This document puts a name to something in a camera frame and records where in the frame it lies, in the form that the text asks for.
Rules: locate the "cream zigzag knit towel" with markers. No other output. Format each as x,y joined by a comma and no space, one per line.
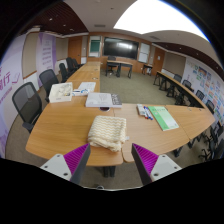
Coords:
107,132

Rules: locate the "green folder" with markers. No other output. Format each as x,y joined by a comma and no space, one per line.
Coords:
163,118

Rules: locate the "white printed paper sheet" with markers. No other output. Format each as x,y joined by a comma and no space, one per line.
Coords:
86,87

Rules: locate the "whiteboard with green panel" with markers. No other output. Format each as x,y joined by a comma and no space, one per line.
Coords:
94,46

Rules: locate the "wooden desk with black legs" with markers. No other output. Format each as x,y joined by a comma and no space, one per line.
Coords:
121,62

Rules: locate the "brown wooden door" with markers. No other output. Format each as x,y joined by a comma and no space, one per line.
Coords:
158,60
74,49

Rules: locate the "plain white whiteboard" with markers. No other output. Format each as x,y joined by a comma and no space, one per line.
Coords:
144,52

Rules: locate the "white and grey book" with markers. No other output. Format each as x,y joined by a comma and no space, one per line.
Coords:
101,100

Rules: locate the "white marker blue cap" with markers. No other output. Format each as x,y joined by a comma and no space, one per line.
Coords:
147,112

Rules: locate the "narrow purple wall banner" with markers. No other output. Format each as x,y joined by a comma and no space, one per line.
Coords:
46,55

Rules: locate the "long wooden table row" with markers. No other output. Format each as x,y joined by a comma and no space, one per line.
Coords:
176,86

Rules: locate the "group of black chairs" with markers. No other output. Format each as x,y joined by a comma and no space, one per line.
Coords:
213,136

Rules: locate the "white open cardboard box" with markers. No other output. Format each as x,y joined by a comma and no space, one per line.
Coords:
60,92

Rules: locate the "bright ceiling light panel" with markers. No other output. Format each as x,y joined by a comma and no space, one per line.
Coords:
160,15

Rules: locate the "white whiteboard eraser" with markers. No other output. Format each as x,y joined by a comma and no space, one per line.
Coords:
140,109

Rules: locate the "colourful wall posters group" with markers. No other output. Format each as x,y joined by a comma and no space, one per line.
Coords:
210,90

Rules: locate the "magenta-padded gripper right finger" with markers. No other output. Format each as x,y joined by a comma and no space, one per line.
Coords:
145,158

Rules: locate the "small wooden side desk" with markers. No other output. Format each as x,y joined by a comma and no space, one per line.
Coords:
147,66

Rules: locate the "white marker red cap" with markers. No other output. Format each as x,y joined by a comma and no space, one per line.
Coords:
145,115

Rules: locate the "black mesh office chair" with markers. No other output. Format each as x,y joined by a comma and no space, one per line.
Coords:
63,70
26,101
71,63
48,80

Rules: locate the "large black wall screen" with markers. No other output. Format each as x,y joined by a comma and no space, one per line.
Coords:
120,48

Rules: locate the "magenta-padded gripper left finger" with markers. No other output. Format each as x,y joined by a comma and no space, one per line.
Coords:
77,158

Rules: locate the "large white purple wall banner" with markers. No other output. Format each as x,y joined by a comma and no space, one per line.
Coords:
10,86

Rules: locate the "black desk chair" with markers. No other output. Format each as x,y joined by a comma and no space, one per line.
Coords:
111,60

